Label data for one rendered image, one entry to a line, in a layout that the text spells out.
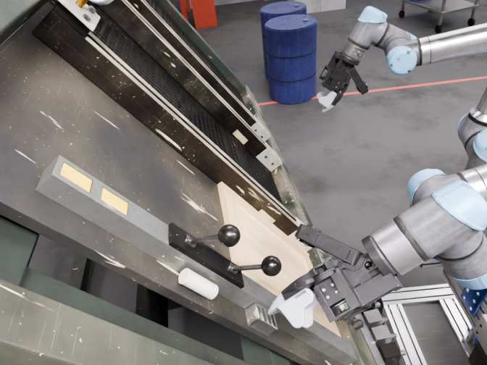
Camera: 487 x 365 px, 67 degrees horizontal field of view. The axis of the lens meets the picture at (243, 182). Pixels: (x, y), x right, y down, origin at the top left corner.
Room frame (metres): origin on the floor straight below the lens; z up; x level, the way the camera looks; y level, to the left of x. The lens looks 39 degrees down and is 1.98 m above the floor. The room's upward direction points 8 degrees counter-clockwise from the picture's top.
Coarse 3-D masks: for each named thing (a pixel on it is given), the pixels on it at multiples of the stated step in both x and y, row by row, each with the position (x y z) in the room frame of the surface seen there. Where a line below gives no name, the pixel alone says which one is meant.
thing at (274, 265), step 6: (270, 258) 0.43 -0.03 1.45; (276, 258) 0.43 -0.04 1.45; (228, 264) 0.47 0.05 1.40; (252, 264) 0.45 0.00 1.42; (258, 264) 0.44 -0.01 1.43; (264, 264) 0.42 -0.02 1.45; (270, 264) 0.42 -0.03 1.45; (276, 264) 0.42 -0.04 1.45; (228, 270) 0.46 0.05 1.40; (234, 270) 0.46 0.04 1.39; (240, 270) 0.46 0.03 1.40; (264, 270) 0.42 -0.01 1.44; (270, 270) 0.41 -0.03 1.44; (276, 270) 0.41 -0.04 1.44; (270, 276) 0.41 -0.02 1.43
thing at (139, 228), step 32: (64, 160) 0.48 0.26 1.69; (64, 192) 0.43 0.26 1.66; (96, 192) 0.45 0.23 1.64; (96, 224) 0.43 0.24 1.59; (128, 224) 0.44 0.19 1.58; (160, 224) 0.48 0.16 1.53; (160, 256) 0.44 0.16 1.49; (224, 288) 0.45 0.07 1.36; (256, 288) 0.48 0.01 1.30; (352, 352) 0.49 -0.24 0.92
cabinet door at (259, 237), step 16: (224, 192) 0.82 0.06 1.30; (224, 208) 0.76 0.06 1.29; (240, 208) 0.81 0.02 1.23; (240, 224) 0.72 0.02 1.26; (256, 224) 0.80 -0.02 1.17; (272, 224) 0.88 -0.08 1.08; (240, 240) 0.65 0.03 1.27; (256, 240) 0.71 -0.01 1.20; (272, 240) 0.78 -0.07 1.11; (288, 240) 0.86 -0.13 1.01; (240, 256) 0.58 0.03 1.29; (256, 256) 0.64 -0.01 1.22; (288, 256) 0.77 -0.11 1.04; (304, 256) 0.84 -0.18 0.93; (256, 272) 0.57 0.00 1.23; (288, 272) 0.68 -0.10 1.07; (304, 272) 0.75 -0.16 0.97; (272, 288) 0.55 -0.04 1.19; (320, 320) 0.56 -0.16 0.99
